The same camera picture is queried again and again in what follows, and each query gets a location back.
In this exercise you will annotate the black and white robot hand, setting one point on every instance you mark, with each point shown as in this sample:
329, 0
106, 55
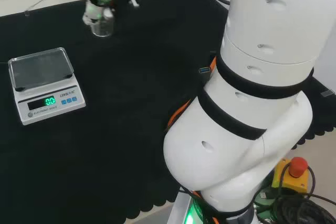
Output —
94, 14

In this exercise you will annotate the clear glass beaker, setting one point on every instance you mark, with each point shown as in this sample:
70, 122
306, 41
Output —
102, 27

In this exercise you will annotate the white electronic balance steel pan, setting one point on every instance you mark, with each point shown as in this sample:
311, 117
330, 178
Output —
44, 85

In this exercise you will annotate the black bench cloth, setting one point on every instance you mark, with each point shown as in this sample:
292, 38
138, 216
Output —
118, 98

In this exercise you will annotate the blue plug connector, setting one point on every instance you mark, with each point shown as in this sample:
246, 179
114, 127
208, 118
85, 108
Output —
205, 70

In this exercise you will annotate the yellow stop button box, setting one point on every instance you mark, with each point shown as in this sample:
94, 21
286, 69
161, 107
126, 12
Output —
292, 174

